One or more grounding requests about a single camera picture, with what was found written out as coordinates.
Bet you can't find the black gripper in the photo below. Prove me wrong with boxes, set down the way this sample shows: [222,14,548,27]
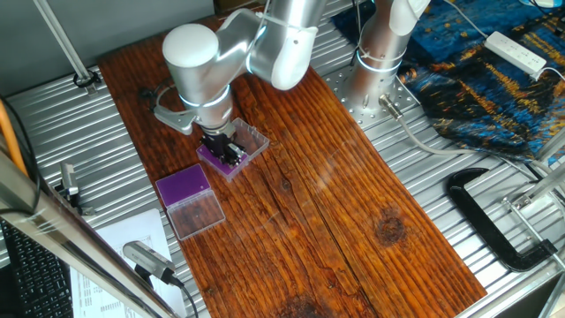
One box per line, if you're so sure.
[200,131,247,169]

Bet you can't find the purple pipette tip box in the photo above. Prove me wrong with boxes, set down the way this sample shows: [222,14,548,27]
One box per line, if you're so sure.
[196,117,271,183]
[154,163,227,242]

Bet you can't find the brown wooden board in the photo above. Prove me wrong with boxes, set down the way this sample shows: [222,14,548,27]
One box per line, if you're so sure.
[96,12,488,318]

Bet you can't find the white printed paper sheets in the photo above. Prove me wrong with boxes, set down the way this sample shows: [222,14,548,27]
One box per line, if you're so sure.
[69,208,189,318]

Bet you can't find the black clamp tool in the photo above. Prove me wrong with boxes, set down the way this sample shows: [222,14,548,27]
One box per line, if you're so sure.
[58,161,97,217]

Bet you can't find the thin metal rod with foot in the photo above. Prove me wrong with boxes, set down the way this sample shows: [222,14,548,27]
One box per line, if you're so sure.
[32,0,101,97]

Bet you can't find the orange tube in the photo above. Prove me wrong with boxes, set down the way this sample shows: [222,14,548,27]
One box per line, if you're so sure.
[0,99,28,178]

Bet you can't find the black keyboard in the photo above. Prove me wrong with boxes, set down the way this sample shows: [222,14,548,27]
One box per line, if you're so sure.
[0,219,75,318]

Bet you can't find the blue patterned cloth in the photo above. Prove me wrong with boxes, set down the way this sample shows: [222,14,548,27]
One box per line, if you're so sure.
[330,0,565,165]

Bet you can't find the black c-clamp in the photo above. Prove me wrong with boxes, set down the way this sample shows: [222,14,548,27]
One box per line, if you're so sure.
[446,166,559,274]

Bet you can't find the white power strip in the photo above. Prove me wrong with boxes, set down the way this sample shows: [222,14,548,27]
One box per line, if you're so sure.
[484,30,548,77]

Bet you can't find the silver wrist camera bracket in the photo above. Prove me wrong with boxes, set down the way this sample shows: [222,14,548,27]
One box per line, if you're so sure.
[153,104,198,136]

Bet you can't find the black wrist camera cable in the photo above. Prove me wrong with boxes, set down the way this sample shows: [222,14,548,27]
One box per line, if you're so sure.
[138,79,186,116]

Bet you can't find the silver perforated base plate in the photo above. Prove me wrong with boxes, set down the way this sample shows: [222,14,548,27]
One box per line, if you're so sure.
[323,64,419,131]

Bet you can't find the grey robot cable with connector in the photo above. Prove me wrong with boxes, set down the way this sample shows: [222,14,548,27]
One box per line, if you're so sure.
[378,93,548,178]

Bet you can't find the black cable ring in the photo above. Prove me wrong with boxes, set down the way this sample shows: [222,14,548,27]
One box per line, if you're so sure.
[72,67,103,89]

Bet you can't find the shiny metal frame bar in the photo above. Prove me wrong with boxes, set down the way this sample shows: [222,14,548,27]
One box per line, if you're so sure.
[0,140,182,318]

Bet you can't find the thin black cable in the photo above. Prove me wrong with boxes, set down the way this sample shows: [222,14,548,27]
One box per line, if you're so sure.
[0,94,41,217]

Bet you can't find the white power cable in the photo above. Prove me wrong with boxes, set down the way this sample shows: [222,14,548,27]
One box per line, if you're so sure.
[442,0,489,40]

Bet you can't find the aluminium frame profile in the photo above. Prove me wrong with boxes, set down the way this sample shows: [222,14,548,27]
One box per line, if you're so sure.
[535,127,565,163]
[511,163,565,211]

